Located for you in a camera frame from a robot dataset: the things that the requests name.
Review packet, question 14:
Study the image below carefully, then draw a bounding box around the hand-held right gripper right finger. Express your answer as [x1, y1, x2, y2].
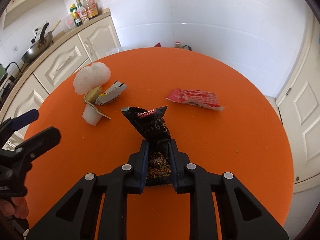
[169, 140, 290, 240]

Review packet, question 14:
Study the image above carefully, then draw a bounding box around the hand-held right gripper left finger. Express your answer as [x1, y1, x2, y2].
[26, 140, 150, 240]

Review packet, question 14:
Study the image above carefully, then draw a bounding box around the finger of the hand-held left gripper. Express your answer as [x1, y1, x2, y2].
[0, 109, 39, 145]
[16, 127, 61, 159]

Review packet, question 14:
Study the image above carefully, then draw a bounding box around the black snack packet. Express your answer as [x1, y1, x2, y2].
[121, 106, 175, 187]

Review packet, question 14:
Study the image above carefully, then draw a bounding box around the person's left hand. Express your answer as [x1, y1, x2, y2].
[0, 197, 29, 219]

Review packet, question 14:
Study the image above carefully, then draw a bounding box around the black countertop appliance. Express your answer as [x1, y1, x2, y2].
[0, 74, 17, 98]

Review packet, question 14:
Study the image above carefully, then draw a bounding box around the white jelly cup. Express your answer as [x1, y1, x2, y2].
[82, 102, 111, 126]

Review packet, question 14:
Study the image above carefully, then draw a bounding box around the orange round table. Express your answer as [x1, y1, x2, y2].
[23, 47, 294, 240]

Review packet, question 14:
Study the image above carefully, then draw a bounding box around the yellowish food scrap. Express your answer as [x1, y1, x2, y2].
[84, 86, 103, 103]

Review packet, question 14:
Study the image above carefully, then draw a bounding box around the red snack packet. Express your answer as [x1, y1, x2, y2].
[166, 88, 225, 111]

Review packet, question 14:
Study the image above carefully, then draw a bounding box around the white kitchen cabinet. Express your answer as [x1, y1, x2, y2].
[0, 7, 121, 143]

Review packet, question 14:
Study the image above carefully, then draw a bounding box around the white crumpled plastic bag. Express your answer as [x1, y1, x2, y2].
[73, 62, 111, 95]

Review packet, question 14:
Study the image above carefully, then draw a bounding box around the pink plastic container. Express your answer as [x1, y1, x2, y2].
[63, 15, 76, 29]

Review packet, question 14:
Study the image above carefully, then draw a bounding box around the green cap sauce bottle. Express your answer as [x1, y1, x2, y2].
[69, 4, 83, 27]

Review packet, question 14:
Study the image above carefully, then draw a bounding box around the dark sauce bottle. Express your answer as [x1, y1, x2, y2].
[76, 0, 90, 22]

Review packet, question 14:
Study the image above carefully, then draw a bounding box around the clear bottle red label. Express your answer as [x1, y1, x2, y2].
[83, 0, 96, 19]

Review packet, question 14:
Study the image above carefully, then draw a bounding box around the brown sauce bottle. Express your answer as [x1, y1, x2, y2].
[90, 0, 99, 18]

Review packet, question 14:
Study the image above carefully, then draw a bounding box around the white panel door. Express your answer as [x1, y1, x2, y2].
[275, 17, 320, 194]

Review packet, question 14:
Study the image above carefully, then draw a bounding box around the black power cable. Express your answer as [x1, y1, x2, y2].
[5, 61, 23, 74]

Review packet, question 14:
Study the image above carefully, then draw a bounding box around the wooden spatula handle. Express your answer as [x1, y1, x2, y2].
[51, 19, 62, 34]

